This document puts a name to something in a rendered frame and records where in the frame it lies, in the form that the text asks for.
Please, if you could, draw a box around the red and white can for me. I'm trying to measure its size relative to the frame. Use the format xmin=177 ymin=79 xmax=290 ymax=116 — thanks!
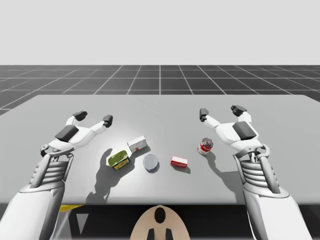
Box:
xmin=196 ymin=137 xmax=215 ymax=156

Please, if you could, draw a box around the blue flat can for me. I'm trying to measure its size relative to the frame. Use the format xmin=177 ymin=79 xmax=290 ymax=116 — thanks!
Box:
xmin=142 ymin=153 xmax=160 ymax=174

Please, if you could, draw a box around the tan robot part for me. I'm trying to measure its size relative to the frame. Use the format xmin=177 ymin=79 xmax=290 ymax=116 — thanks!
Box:
xmin=129 ymin=204 xmax=191 ymax=240

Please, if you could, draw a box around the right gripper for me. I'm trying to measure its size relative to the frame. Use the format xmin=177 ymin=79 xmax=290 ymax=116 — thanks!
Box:
xmin=198 ymin=104 xmax=262 ymax=153

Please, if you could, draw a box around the red and white carton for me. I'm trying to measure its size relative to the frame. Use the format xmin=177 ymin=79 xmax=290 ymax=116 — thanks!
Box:
xmin=127 ymin=135 xmax=148 ymax=154

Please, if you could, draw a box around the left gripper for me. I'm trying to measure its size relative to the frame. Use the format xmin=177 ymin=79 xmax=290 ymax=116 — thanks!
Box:
xmin=47 ymin=110 xmax=114 ymax=152

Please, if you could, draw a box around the green and blue rectangular can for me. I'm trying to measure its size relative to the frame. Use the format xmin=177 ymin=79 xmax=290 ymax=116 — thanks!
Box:
xmin=107 ymin=149 xmax=132 ymax=172

